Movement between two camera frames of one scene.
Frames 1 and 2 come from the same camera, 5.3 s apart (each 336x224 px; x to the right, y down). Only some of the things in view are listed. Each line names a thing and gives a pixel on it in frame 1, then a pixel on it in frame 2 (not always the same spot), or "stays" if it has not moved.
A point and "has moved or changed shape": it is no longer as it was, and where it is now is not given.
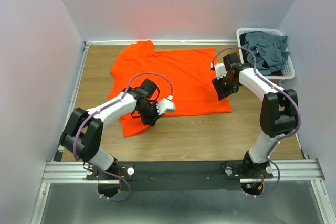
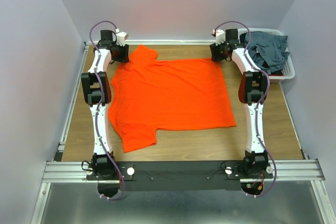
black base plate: (178, 176) stays
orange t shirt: (184, 74) has moved or changed shape
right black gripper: (220, 92) to (213, 48)
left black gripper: (151, 120) to (123, 57)
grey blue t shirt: (269, 49) stays
